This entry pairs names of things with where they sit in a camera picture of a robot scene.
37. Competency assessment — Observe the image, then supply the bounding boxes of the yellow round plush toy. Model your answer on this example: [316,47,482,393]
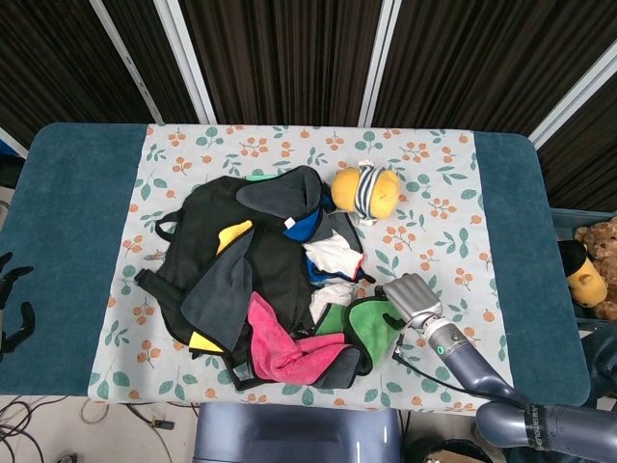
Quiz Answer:
[330,163,403,221]

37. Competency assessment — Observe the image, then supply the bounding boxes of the dark folding screen white frames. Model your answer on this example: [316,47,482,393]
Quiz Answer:
[0,0,617,213]

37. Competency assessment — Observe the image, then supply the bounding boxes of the teal table cover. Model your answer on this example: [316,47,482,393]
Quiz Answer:
[0,121,593,412]

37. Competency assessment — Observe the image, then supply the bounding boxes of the yellow and black plush toy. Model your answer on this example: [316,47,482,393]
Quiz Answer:
[557,238,610,311]

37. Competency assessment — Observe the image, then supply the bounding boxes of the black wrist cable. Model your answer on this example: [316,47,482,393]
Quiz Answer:
[391,331,489,395]

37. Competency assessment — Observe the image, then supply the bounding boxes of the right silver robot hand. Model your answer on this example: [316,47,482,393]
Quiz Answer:
[382,272,445,335]

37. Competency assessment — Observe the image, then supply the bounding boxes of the blue white striped sock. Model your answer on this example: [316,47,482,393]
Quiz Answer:
[355,160,386,229]

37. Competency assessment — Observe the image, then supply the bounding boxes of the pile of black garments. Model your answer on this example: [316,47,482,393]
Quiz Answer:
[134,175,315,393]

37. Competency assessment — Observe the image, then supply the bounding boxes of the brown teddy bear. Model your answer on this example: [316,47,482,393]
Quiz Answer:
[573,221,617,322]

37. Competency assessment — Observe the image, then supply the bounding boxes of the white cloth with blue trim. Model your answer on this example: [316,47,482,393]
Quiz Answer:
[302,230,378,325]

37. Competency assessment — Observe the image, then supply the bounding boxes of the dark grey fabric garment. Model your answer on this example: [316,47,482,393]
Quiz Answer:
[235,165,366,258]

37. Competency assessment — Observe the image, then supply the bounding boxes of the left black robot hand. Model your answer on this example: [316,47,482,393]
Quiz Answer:
[0,250,38,364]

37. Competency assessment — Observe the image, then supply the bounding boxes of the grey-blue storage bin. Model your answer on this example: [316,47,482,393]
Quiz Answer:
[548,205,617,335]

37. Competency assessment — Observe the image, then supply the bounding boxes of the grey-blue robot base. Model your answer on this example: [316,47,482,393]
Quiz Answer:
[192,401,404,463]

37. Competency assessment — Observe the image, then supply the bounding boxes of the floral print tablecloth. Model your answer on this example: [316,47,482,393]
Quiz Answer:
[87,123,513,416]

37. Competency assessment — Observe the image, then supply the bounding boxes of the floor cables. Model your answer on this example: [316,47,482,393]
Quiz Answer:
[0,394,197,463]

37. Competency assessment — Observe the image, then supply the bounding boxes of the grey fleece cloth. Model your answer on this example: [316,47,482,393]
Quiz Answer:
[180,219,257,357]

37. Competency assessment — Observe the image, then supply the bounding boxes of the pink cloth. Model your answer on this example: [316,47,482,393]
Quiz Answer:
[247,290,373,390]

